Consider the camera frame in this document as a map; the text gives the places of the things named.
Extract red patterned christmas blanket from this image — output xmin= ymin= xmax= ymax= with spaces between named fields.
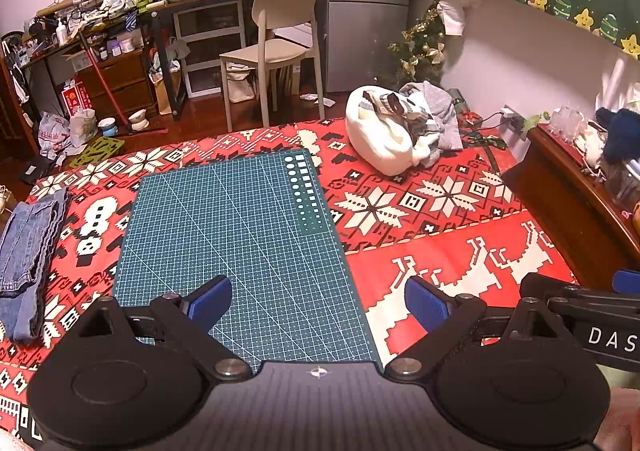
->
xmin=1 ymin=119 xmax=572 ymax=449

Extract folded blue jeans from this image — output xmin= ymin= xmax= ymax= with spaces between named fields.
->
xmin=1 ymin=189 xmax=68 ymax=345

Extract white knit v-neck sweater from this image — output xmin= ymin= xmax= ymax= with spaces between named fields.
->
xmin=345 ymin=86 xmax=442 ymax=176

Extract grey refrigerator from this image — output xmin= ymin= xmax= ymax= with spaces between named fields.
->
xmin=319 ymin=0 xmax=409 ymax=92

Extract dark cluttered desk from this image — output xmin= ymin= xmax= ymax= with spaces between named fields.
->
xmin=23 ymin=0 xmax=244 ymax=120

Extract person right hand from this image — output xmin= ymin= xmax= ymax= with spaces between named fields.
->
xmin=594 ymin=388 xmax=640 ymax=451

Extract brown wooden drawer cabinet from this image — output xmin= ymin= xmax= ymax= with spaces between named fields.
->
xmin=76 ymin=49 xmax=157 ymax=122

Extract white plastic bag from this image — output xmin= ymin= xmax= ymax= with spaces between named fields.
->
xmin=37 ymin=112 xmax=72 ymax=159

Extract grey crumpled garment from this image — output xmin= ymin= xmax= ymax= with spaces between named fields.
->
xmin=399 ymin=80 xmax=463 ymax=151

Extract blue white ceramic bowl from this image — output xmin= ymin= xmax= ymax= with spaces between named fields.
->
xmin=98 ymin=117 xmax=118 ymax=138

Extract beige plastic chair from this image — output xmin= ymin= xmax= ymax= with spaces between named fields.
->
xmin=219 ymin=0 xmax=326 ymax=132

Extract white drawer shelf unit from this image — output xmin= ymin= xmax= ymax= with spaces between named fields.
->
xmin=174 ymin=2 xmax=246 ymax=99

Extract small decorated christmas tree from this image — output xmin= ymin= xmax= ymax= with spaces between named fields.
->
xmin=387 ymin=4 xmax=446 ymax=87

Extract green cutting mat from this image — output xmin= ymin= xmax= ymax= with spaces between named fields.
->
xmin=113 ymin=148 xmax=378 ymax=367

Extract dark wooden side table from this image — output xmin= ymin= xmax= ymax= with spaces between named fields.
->
xmin=502 ymin=126 xmax=639 ymax=291

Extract red handled broom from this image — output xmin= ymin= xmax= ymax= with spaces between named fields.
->
xmin=77 ymin=30 xmax=169 ymax=137

